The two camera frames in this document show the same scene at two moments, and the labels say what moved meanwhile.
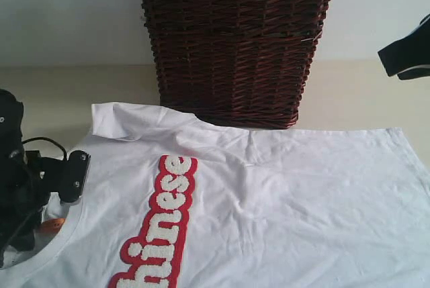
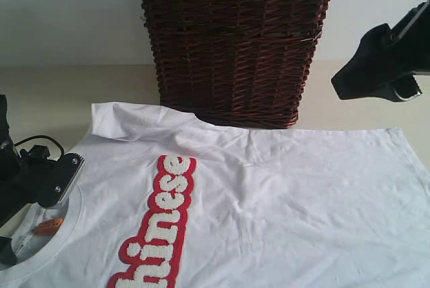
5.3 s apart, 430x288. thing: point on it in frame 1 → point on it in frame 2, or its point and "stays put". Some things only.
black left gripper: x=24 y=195 → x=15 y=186
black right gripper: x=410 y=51 → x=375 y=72
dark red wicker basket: x=236 y=48 stays put
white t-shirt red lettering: x=170 y=202 stays put
